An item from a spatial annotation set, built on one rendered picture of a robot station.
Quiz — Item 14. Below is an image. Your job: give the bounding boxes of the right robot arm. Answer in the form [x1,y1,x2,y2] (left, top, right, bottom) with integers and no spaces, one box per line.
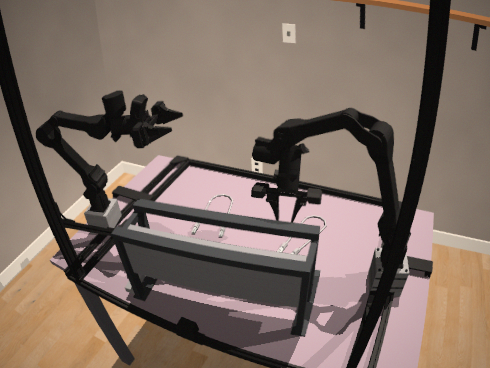
[252,108,400,268]

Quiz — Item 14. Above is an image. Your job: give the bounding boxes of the grey network cable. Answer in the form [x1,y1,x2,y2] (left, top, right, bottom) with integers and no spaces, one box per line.
[277,215,326,254]
[192,194,233,237]

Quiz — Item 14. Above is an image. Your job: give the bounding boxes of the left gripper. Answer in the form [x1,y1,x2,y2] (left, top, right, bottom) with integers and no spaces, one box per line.
[124,101,183,149]

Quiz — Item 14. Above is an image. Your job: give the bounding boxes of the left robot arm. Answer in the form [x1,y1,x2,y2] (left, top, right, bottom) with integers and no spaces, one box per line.
[36,90,148,213]

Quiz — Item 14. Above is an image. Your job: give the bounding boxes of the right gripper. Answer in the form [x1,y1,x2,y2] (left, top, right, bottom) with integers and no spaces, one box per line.
[251,167,322,222]

